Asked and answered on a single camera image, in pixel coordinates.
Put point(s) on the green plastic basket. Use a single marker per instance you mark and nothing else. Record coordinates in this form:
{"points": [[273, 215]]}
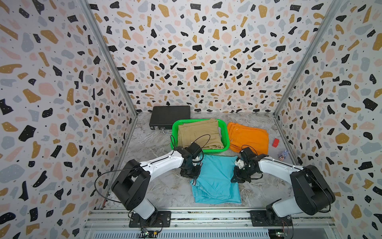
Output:
{"points": [[223, 133]]}

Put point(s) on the aluminium corner post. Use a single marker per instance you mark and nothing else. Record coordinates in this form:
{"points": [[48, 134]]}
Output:
{"points": [[333, 8], [106, 53]]}

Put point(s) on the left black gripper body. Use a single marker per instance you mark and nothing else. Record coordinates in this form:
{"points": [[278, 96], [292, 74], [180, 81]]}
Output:
{"points": [[190, 167]]}

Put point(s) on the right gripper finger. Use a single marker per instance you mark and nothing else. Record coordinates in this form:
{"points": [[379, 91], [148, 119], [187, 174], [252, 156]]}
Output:
{"points": [[253, 175], [236, 178]]}

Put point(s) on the teal pants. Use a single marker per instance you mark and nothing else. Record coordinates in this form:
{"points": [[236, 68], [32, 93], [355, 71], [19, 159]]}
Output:
{"points": [[214, 186]]}

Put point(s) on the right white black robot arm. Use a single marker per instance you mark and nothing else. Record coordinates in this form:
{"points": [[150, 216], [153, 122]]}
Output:
{"points": [[311, 193]]}

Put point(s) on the orange pants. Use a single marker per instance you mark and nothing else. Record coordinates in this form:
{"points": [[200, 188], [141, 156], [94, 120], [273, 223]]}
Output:
{"points": [[240, 135]]}

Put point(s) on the left aluminium corner post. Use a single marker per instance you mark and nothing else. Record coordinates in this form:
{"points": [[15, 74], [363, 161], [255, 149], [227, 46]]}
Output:
{"points": [[106, 53]]}

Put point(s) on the right aluminium corner post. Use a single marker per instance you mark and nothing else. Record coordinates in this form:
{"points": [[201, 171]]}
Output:
{"points": [[333, 8]]}

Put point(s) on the black flat box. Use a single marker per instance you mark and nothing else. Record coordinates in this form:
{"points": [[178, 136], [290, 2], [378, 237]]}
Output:
{"points": [[163, 117]]}

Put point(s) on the tan pants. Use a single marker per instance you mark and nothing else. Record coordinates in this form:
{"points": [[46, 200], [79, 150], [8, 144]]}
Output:
{"points": [[205, 133]]}

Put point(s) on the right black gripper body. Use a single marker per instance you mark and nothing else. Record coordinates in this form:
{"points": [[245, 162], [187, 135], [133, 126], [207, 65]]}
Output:
{"points": [[243, 171]]}

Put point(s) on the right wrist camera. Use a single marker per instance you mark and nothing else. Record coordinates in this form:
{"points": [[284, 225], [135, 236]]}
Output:
{"points": [[239, 163]]}

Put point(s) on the small red block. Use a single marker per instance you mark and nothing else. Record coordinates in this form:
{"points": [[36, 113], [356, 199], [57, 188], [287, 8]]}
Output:
{"points": [[275, 143]]}

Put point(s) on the purple pants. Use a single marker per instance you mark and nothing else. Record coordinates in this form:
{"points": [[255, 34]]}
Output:
{"points": [[180, 147]]}

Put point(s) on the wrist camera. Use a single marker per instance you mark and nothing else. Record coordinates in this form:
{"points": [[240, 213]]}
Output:
{"points": [[239, 163], [197, 162]]}

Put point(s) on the small purple toy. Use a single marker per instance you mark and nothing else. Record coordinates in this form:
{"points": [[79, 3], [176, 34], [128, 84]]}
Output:
{"points": [[283, 155]]}

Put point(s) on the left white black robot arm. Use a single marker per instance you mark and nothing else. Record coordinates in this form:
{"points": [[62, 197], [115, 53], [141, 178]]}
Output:
{"points": [[131, 184]]}

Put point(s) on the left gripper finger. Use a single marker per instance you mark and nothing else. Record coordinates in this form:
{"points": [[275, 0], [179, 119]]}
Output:
{"points": [[196, 172], [187, 173]]}

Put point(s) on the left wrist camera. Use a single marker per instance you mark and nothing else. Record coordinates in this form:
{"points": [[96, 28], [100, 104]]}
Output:
{"points": [[197, 162]]}

